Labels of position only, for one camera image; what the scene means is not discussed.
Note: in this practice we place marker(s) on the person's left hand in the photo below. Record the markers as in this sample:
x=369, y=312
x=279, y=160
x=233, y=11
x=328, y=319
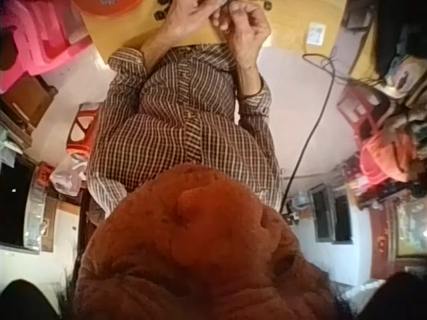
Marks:
x=188, y=23

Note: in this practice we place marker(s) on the person's right hand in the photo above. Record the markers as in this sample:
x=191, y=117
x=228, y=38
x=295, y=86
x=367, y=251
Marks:
x=250, y=30

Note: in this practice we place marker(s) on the small black bead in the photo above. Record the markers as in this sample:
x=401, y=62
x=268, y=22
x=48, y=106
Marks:
x=158, y=15
x=165, y=2
x=267, y=4

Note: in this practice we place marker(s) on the orange plastic basin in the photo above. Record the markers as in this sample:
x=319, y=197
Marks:
x=106, y=6

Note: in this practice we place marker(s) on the small white paper packet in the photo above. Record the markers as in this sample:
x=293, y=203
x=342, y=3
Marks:
x=315, y=33

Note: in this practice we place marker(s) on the stack of pink plastic stools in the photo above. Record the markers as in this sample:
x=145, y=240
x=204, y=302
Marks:
x=36, y=36

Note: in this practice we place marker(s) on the red plastic stool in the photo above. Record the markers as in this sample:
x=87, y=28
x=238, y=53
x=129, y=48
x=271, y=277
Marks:
x=81, y=130

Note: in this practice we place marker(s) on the brown cardboard box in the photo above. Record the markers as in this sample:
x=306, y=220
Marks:
x=30, y=96

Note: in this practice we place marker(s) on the cluttered shelf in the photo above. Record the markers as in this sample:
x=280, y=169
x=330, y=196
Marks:
x=400, y=66

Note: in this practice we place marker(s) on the clear plastic bag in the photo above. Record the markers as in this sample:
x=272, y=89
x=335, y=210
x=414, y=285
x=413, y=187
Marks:
x=68, y=176

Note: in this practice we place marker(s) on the orange cloth bundle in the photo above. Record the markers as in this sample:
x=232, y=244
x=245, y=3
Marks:
x=387, y=156

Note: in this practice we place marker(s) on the grey framed window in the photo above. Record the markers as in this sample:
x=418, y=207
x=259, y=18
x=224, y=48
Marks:
x=330, y=213

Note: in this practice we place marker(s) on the red wall hanging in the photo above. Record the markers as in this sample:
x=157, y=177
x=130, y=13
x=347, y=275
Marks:
x=397, y=233

